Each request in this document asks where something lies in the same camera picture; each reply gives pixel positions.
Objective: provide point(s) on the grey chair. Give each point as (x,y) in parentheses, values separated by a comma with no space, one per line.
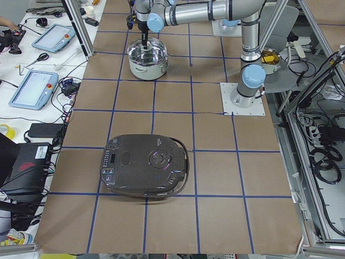
(278,38)

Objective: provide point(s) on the white paper cup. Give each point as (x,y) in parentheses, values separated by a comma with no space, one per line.
(89,11)

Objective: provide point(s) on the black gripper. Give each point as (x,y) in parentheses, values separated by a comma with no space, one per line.
(142,25)

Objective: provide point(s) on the aluminium frame post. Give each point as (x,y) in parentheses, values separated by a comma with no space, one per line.
(78,24)

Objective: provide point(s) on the steel bowl with food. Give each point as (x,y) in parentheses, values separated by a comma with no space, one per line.
(270,60)

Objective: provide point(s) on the yellow tape roll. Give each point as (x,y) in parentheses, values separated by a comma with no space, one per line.
(7,131)

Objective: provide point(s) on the white electric cooking pot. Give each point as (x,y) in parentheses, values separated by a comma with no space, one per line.
(149,72)

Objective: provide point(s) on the black power adapter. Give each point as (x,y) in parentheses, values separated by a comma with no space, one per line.
(91,21)

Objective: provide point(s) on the black power brick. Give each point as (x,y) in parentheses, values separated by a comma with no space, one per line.
(43,130)

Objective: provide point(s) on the lower blue teach pendant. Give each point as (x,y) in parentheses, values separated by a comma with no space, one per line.
(35,90)

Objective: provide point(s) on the black scissors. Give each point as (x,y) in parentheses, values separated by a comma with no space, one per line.
(42,57)

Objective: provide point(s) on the blue teach pendant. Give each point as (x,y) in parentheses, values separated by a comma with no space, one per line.
(35,90)
(55,38)

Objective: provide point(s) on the black computer box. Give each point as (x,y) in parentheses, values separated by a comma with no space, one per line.
(24,169)

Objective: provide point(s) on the glass pot lid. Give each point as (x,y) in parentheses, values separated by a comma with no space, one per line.
(154,54)

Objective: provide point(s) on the black rice cooker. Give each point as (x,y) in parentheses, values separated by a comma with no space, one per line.
(145,165)

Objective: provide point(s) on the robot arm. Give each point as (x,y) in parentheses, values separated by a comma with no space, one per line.
(155,15)

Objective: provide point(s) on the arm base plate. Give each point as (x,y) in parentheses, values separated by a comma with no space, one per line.
(223,29)
(235,104)

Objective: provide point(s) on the upper blue teach pendant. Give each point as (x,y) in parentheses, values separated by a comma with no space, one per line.
(55,38)

